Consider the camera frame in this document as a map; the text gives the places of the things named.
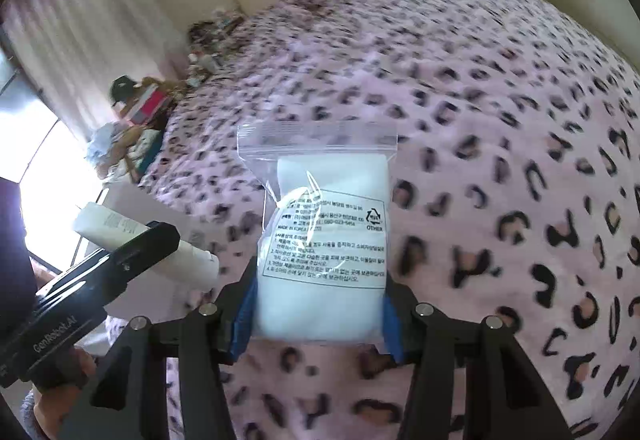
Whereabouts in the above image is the white lotion tube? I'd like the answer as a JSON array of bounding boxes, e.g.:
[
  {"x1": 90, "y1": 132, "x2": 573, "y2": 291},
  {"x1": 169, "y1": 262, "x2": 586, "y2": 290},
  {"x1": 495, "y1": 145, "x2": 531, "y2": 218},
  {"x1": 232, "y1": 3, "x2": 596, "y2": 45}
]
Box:
[{"x1": 74, "y1": 203, "x2": 219, "y2": 292}]

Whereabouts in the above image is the clear bag of white cotton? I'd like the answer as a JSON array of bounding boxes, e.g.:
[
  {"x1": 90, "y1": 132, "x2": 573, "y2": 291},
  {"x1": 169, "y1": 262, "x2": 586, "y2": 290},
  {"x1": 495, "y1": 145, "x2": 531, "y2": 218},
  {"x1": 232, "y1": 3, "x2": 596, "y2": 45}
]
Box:
[{"x1": 236, "y1": 120, "x2": 398, "y2": 344}]

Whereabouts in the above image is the white cardboard box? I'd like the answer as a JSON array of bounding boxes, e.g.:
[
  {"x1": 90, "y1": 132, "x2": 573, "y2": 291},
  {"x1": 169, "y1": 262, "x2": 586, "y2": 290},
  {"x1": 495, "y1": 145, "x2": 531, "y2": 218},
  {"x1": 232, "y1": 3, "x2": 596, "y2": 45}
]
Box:
[{"x1": 74, "y1": 180, "x2": 222, "y2": 356}]

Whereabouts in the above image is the pile of folded clothes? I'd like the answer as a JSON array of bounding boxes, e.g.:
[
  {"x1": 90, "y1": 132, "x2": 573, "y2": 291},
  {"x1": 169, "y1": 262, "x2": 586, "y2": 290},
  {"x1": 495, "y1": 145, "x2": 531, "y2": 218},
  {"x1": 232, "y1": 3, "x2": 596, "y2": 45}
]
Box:
[{"x1": 87, "y1": 122, "x2": 163, "y2": 184}]

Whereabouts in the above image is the pink shoe box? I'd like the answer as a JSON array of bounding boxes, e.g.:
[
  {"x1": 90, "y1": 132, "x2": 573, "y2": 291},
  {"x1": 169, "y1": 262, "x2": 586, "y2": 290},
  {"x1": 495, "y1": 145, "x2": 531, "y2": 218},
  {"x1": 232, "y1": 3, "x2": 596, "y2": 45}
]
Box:
[{"x1": 125, "y1": 85, "x2": 170, "y2": 126}]

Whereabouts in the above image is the black baseball cap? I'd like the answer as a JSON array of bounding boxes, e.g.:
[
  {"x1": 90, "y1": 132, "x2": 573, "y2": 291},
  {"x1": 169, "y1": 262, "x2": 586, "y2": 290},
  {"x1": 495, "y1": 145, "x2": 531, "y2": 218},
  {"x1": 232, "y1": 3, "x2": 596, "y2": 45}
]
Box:
[{"x1": 110, "y1": 75, "x2": 140, "y2": 106}]

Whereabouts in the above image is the pink leopard print blanket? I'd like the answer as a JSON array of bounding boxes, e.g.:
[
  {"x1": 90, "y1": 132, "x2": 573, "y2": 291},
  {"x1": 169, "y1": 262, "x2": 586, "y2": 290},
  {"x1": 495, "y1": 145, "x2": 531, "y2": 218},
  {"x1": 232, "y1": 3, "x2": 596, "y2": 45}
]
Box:
[{"x1": 141, "y1": 0, "x2": 639, "y2": 439}]

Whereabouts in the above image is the pink sheer curtain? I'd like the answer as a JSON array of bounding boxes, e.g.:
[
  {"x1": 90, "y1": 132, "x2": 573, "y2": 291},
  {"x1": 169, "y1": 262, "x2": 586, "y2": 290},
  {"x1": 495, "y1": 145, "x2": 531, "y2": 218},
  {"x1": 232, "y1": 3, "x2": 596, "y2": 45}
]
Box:
[{"x1": 1, "y1": 0, "x2": 188, "y2": 139}]

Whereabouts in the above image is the cluttered white shelf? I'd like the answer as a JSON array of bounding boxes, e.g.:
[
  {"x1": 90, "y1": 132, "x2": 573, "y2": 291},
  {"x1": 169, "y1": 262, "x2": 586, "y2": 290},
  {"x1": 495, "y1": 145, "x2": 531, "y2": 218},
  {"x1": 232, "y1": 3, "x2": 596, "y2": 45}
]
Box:
[{"x1": 186, "y1": 8, "x2": 245, "y2": 88}]

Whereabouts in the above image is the window with dark frame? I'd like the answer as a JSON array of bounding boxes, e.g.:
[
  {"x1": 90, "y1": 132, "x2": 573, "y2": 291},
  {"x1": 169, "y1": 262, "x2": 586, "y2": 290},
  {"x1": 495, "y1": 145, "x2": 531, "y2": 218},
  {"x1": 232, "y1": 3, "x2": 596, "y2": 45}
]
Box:
[{"x1": 1, "y1": 41, "x2": 102, "y2": 270}]

